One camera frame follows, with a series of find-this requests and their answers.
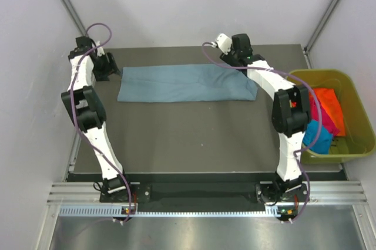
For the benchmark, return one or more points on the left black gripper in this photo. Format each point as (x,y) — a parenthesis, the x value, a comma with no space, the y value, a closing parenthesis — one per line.
(103,75)

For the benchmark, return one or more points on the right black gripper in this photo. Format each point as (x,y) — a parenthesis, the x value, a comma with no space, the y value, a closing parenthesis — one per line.
(227,58)

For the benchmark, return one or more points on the light blue t shirt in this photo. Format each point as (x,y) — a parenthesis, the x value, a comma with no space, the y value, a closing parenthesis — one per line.
(184,83)

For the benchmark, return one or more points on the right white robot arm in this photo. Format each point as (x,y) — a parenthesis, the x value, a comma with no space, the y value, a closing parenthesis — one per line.
(291,111)

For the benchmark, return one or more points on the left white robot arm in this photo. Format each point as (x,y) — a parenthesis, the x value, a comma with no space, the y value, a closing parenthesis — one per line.
(90,63)

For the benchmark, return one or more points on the orange t shirt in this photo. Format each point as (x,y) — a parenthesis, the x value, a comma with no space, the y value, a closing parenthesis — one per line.
(333,118)

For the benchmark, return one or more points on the bright blue t shirt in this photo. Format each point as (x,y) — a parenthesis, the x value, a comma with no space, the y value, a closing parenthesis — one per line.
(323,144)

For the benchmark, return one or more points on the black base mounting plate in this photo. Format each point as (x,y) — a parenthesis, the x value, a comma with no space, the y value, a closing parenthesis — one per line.
(204,192)

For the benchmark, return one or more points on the olive green plastic bin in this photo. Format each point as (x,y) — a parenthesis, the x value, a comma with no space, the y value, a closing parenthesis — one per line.
(359,139)

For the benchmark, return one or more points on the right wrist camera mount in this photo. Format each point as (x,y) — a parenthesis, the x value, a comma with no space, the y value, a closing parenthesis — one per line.
(224,43)

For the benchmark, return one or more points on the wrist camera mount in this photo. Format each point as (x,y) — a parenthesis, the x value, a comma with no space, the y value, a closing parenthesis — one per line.
(100,51)
(224,43)

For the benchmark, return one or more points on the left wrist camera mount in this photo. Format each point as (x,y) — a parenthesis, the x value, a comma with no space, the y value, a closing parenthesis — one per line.
(100,51)

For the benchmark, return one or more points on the right aluminium corner post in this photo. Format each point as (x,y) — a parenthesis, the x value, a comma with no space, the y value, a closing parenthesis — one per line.
(320,26)

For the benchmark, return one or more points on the aluminium frame rail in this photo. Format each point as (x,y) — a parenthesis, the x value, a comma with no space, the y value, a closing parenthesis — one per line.
(322,192)

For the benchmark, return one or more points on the slotted grey cable duct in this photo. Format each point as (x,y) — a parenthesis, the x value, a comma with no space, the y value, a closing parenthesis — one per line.
(119,211)

